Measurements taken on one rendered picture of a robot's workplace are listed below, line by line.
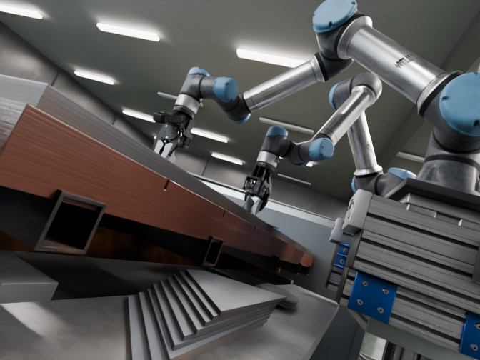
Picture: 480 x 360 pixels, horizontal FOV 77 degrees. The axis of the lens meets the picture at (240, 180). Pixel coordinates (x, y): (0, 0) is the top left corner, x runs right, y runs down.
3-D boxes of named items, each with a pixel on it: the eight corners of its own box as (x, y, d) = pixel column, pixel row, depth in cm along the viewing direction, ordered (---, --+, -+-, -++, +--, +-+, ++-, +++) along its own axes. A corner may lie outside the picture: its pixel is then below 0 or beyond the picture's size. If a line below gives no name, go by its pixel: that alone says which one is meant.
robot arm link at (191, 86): (205, 65, 99) (186, 64, 103) (193, 95, 97) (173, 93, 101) (217, 80, 105) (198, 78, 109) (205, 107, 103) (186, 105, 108)
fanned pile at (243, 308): (23, 307, 24) (46, 258, 25) (221, 291, 59) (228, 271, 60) (137, 391, 19) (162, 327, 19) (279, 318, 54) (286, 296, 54)
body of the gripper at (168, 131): (187, 152, 102) (200, 121, 104) (173, 141, 95) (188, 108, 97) (169, 147, 106) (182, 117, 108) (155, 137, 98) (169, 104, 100)
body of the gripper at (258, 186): (240, 190, 106) (251, 159, 108) (248, 196, 114) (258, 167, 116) (260, 196, 103) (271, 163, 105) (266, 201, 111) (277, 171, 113)
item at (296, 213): (186, 181, 209) (188, 176, 210) (221, 201, 263) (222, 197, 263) (388, 246, 155) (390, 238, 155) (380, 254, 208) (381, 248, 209)
